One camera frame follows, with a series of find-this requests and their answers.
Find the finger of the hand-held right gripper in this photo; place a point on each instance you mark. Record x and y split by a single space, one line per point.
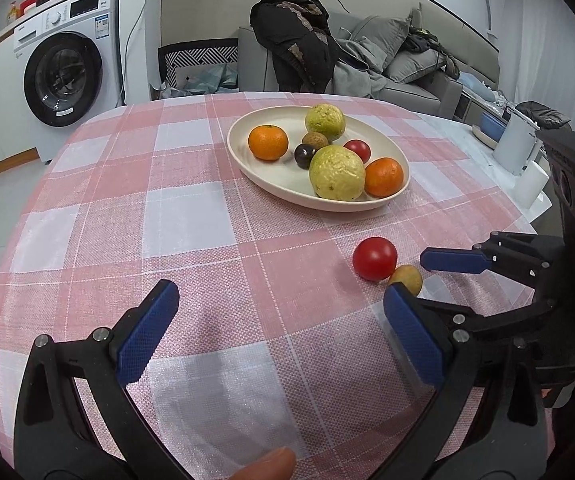
492 314
452 261

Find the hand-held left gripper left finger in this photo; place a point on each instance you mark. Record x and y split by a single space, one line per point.
147 330

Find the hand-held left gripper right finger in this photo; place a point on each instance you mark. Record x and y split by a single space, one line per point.
412 335

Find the tan longan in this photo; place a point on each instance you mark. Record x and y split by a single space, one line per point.
315 140
407 278

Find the red tomato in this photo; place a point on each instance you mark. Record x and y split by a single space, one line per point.
358 149
375 258

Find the orange mandarin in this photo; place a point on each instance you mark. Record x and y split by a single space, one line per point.
385 176
267 142

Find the large yellow guava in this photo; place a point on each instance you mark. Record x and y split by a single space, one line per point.
337 172

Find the cream round plate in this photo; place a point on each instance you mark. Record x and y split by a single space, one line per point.
277 180

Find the person's left hand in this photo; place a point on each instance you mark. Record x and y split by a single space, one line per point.
267 465

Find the white paper roll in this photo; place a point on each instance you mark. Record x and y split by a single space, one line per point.
531 185

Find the pink checked tablecloth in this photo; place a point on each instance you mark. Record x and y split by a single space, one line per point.
192 240

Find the white kettle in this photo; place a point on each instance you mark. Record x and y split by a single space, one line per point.
517 140

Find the blue container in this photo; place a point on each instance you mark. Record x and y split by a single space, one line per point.
490 127

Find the black padded cloth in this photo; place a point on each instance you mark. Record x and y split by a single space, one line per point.
545 115

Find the grey sofa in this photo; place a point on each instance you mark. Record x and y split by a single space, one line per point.
427 95

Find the small yellow-green guava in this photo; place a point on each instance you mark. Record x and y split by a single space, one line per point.
325 121

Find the grey cushion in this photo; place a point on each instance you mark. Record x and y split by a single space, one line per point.
415 67
380 42

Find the grey hooded garment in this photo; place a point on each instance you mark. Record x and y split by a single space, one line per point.
357 75

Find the dark olive clothes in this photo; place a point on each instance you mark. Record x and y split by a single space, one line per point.
432 47

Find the white washing machine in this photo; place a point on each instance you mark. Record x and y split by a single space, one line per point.
67 70

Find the black jacket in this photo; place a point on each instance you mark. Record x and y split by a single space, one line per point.
292 35

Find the black patterned chair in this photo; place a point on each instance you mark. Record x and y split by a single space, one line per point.
197 55

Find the orange bottle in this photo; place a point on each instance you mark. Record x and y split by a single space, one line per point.
13 11

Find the red container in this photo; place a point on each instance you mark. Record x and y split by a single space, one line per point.
31 1

